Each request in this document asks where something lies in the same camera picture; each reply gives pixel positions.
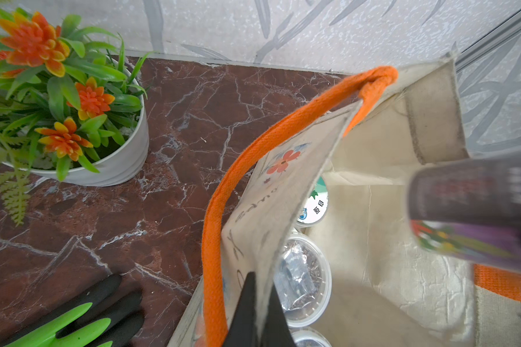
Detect beige canvas bag orange handles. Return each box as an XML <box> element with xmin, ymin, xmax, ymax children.
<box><xmin>169</xmin><ymin>57</ymin><xmax>521</xmax><ymax>346</ymax></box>

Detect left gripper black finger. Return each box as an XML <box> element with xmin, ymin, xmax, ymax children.
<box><xmin>223</xmin><ymin>272</ymin><xmax>295</xmax><ymax>347</ymax></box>

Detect green black garden glove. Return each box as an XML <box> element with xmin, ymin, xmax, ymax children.
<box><xmin>0</xmin><ymin>274</ymin><xmax>145</xmax><ymax>347</ymax></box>

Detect lying green label seed jar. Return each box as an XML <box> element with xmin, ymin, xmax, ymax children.
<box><xmin>296</xmin><ymin>176</ymin><xmax>329</xmax><ymax>228</ymax></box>

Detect potted orange flower plant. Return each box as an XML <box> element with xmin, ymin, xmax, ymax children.
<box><xmin>0</xmin><ymin>8</ymin><xmax>149</xmax><ymax>225</ymax></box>

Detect red label seed jar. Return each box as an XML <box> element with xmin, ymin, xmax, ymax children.
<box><xmin>406</xmin><ymin>149</ymin><xmax>521</xmax><ymax>273</ymax></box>

